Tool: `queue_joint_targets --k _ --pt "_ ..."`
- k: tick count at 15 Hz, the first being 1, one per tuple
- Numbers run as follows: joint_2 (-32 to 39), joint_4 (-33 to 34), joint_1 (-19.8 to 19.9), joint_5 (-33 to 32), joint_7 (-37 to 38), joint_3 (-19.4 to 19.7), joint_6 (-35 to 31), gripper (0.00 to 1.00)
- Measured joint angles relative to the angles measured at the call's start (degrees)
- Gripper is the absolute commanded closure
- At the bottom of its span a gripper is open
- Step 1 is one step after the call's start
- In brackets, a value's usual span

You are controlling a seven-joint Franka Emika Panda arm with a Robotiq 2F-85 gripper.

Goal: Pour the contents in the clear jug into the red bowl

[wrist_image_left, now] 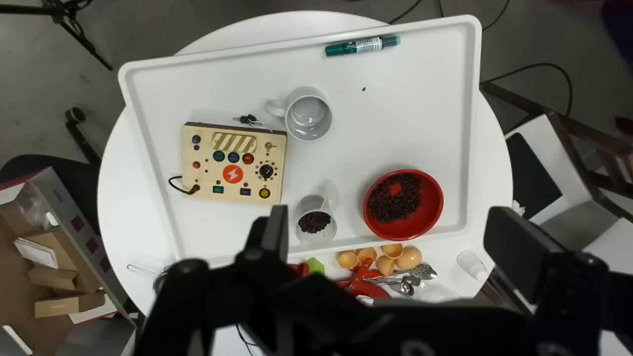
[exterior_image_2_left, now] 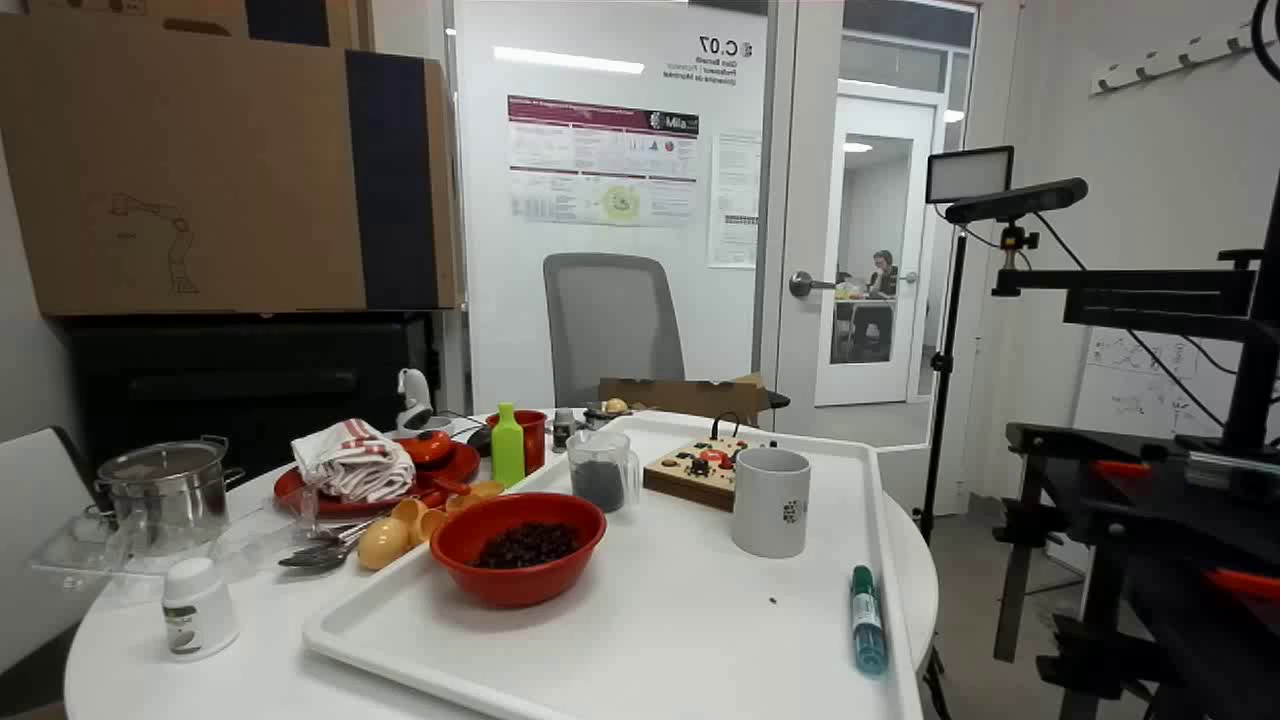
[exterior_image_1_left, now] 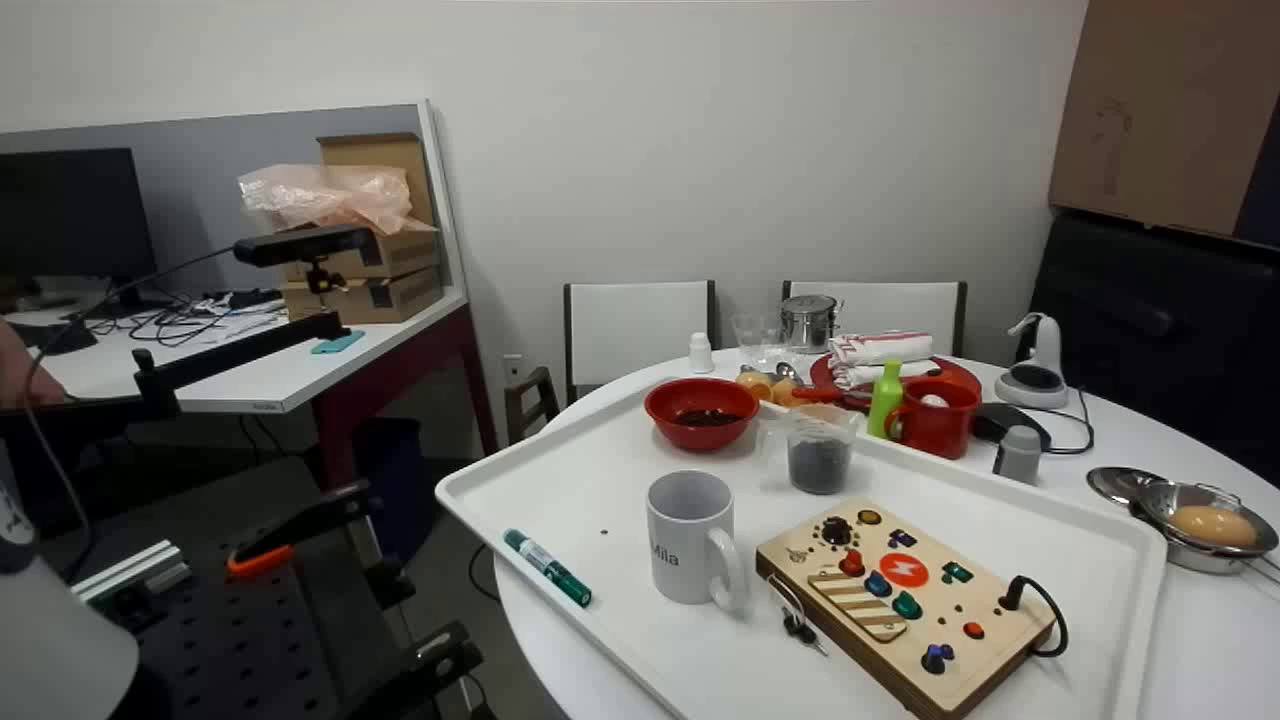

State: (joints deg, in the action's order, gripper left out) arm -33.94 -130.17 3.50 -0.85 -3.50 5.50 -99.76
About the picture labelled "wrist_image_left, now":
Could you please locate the metal cutlery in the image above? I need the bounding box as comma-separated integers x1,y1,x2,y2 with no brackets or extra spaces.
380,263,438,296

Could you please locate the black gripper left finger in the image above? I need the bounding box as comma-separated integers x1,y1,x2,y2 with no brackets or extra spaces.
135,205,291,356

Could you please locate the red bowl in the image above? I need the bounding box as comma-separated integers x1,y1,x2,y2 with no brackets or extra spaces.
363,168,444,241

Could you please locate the white ceramic mug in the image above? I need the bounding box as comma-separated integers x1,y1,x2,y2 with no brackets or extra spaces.
266,87,333,140

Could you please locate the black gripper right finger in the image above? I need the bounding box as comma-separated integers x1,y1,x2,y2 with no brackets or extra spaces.
485,207,608,356

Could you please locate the open cardboard box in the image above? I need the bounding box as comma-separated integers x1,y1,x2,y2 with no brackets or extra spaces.
0,168,131,356

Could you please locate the green marker pen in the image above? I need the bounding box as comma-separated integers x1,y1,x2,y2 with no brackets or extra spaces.
325,33,400,57

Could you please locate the white plastic tray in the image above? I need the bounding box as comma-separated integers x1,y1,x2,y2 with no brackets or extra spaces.
119,15,481,259

